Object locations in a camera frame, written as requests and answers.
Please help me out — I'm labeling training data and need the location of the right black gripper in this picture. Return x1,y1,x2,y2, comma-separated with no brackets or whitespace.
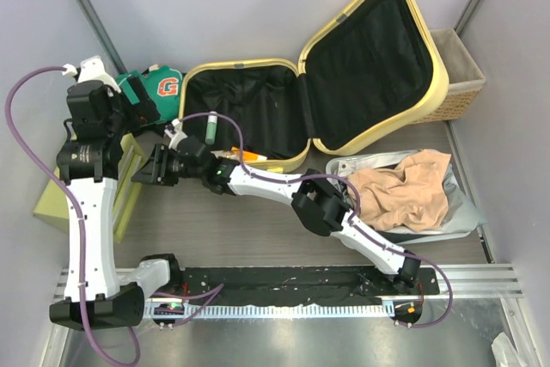
132,144,205,187

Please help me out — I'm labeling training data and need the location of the yellow-green drawer box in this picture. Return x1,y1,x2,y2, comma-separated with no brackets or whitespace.
34,134,144,243

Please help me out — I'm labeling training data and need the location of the yellow hard-shell suitcase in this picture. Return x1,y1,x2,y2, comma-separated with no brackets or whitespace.
179,0,449,171

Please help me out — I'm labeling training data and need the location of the beige sock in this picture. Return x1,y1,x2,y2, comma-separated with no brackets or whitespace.
347,150,451,232

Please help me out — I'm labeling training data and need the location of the white plastic mesh basket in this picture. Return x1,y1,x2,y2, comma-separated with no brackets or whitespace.
325,150,482,246

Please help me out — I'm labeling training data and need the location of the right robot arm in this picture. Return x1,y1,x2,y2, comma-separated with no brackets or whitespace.
131,138,421,294

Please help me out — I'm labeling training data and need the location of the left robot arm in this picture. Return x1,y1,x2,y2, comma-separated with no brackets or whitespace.
49,74,183,331

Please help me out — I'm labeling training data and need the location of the green jersey with G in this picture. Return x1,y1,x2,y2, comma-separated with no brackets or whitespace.
116,64,183,125

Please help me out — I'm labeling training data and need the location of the beige cosmetic bottle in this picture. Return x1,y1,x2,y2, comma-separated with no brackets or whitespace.
211,150,238,160

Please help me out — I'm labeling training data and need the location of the green white tube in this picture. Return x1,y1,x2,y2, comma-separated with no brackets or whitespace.
205,111,217,145

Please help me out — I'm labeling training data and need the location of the orange tube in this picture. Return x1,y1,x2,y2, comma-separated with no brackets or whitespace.
230,147,267,162

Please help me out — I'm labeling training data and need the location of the wicker basket with liner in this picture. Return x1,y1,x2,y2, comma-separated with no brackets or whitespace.
416,28,486,124

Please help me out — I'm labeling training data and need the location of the white crumpled plastic bag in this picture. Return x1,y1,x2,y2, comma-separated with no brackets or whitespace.
491,333,527,367

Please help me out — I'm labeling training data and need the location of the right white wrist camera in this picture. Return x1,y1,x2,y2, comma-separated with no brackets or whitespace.
164,118,187,150

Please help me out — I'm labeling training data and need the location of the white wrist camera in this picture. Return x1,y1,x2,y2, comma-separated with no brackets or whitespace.
62,55,122,94
164,118,187,150

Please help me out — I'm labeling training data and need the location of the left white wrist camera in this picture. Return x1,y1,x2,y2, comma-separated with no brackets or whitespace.
62,55,122,94

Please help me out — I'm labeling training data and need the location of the white slotted cable duct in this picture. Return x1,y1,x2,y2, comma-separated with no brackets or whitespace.
144,302,394,321

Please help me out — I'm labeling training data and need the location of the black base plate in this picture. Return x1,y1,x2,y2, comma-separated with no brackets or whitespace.
156,266,440,307

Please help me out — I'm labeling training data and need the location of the aluminium rail frame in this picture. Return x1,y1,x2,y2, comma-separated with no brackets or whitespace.
40,229,528,367

